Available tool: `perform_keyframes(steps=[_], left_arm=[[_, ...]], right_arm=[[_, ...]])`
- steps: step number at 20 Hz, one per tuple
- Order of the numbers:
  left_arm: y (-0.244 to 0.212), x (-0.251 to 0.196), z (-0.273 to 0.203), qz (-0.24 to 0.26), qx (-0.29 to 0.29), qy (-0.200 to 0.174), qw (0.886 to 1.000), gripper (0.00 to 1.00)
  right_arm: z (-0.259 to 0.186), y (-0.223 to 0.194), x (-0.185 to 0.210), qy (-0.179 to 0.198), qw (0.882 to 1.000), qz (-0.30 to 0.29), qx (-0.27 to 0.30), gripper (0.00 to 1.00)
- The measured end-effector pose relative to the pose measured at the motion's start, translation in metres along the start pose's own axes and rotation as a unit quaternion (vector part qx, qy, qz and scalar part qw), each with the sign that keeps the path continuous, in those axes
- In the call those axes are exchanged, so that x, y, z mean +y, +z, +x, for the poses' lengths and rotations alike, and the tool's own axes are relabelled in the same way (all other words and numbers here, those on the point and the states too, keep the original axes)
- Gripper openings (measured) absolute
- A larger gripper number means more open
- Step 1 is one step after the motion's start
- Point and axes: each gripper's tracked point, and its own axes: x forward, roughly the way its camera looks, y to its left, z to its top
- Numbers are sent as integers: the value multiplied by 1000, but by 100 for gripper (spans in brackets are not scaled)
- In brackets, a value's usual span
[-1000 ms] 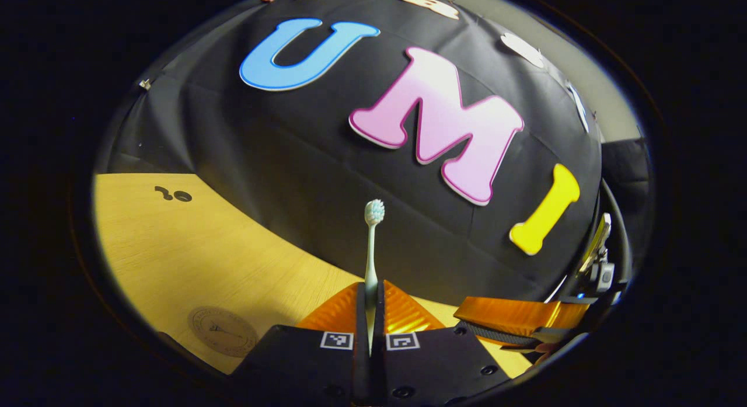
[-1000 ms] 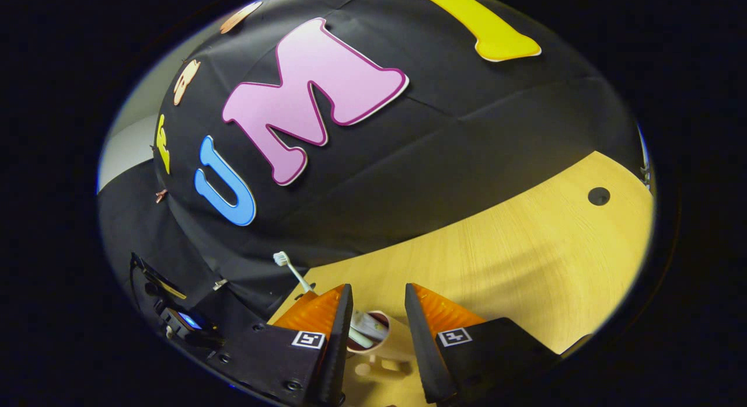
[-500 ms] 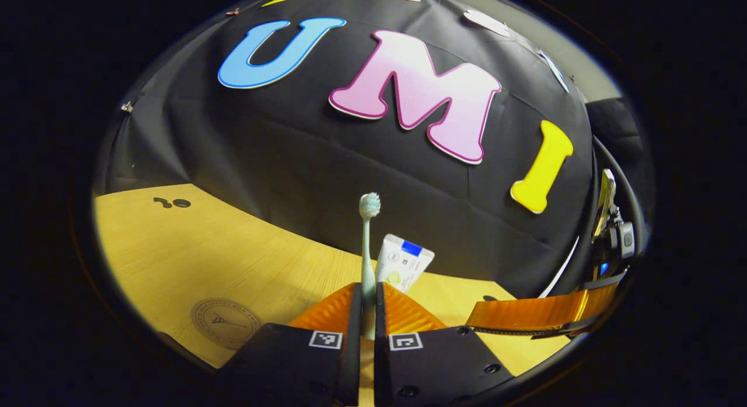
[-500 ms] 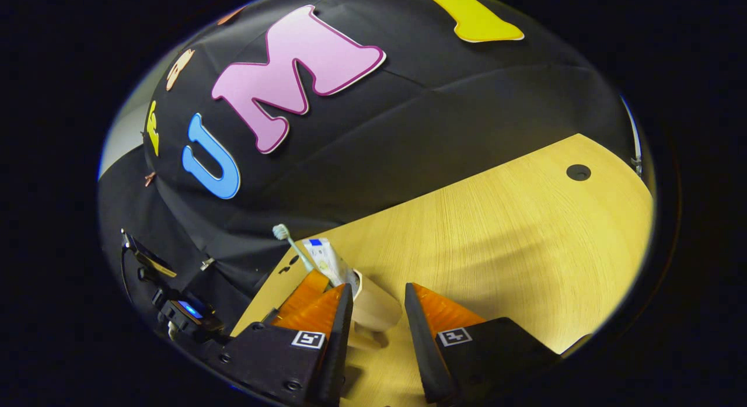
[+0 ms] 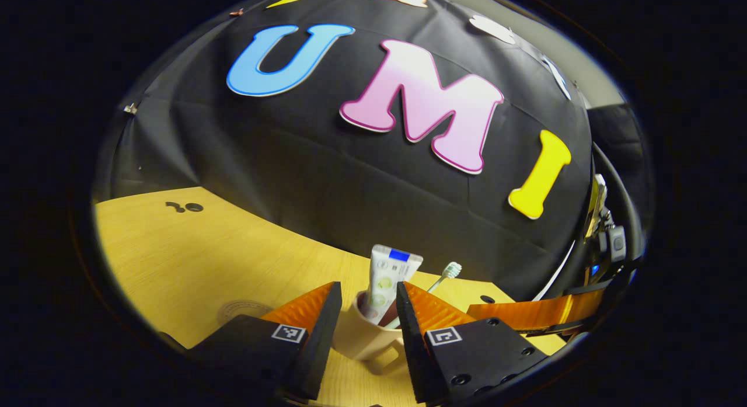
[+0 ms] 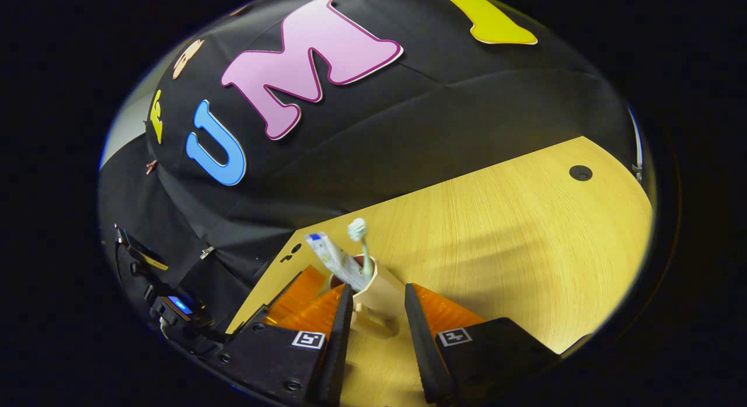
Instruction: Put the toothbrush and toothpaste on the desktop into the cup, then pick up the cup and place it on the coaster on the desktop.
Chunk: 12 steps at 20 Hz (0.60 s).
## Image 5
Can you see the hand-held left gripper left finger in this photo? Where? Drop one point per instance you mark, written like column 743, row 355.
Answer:
column 321, row 343

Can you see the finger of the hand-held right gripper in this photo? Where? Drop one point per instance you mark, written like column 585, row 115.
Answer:
column 537, row 313

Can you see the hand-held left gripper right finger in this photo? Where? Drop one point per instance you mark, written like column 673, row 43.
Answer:
column 411, row 348

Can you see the beige cup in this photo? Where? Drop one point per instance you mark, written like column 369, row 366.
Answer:
column 362, row 340

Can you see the white toothpaste tube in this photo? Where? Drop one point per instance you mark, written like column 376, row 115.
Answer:
column 388, row 272

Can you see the light blue toothbrush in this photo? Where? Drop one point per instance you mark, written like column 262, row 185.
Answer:
column 450, row 270

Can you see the round brown coaster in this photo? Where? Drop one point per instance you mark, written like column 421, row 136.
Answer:
column 239, row 309

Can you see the black backdrop cloth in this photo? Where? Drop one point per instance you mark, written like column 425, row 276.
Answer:
column 350, row 179

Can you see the white cloth clip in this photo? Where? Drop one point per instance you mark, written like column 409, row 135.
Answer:
column 131, row 108

